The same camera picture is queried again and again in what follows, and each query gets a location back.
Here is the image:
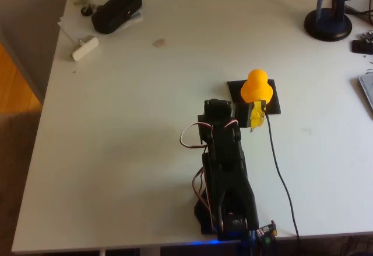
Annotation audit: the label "white power adapter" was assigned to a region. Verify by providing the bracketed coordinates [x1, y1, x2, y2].
[71, 35, 100, 62]

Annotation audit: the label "white paper sheets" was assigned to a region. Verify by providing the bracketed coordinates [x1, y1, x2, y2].
[57, 9, 145, 43]

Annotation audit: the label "black camera cable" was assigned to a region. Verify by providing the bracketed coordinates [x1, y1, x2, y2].
[262, 108, 301, 256]

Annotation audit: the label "black square mat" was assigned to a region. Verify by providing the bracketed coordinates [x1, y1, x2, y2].
[226, 78, 283, 115]

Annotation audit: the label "orange toy duck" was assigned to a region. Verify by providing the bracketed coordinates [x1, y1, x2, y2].
[240, 68, 274, 104]

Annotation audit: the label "black cable by microphone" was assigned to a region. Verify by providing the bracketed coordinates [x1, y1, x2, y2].
[345, 3, 373, 25]

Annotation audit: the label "white red servo cable loop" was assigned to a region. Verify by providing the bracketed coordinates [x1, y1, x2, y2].
[180, 121, 215, 149]

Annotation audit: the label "black glasses case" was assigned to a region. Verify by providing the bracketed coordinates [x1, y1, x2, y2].
[91, 0, 143, 35]

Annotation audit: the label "blue microphone with black base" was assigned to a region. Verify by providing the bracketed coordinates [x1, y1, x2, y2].
[304, 0, 368, 43]

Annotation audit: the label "small black flat device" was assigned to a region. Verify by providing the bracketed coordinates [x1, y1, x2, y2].
[351, 38, 373, 55]

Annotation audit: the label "black camera with yellow tape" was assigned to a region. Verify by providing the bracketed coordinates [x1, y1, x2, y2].
[234, 99, 268, 132]

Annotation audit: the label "blue table clamp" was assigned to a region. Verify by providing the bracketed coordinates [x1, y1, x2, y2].
[240, 229, 258, 256]

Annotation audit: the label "small controller board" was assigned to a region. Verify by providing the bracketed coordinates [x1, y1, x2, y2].
[255, 220, 278, 238]

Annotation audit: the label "grey laptop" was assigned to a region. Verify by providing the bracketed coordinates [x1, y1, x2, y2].
[357, 72, 373, 111]

